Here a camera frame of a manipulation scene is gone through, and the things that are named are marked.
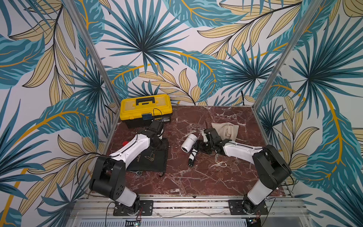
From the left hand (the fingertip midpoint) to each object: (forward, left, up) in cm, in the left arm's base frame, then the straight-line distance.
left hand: (163, 148), depth 87 cm
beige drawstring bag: (+15, -42, -1) cm, 44 cm away
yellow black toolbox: (+22, +19, +9) cm, 30 cm away
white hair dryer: (+3, -15, -3) cm, 16 cm away
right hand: (+3, -20, -4) cm, 21 cm away
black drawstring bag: (-4, +7, -8) cm, 12 cm away
